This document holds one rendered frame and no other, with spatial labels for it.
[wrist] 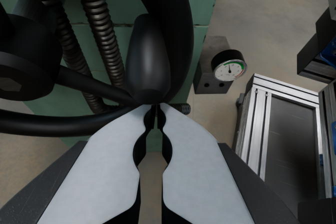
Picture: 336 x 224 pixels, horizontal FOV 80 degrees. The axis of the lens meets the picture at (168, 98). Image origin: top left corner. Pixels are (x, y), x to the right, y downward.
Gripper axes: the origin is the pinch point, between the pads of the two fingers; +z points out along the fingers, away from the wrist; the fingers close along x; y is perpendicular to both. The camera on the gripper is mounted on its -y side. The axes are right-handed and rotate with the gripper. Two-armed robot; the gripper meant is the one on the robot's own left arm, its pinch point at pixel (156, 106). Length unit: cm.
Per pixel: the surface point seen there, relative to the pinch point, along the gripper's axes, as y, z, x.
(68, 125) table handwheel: 9.8, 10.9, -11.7
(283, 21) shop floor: 13, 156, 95
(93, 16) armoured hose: -3.7, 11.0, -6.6
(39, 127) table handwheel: 9.7, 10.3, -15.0
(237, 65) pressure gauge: 5.4, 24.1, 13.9
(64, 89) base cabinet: 16.2, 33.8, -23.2
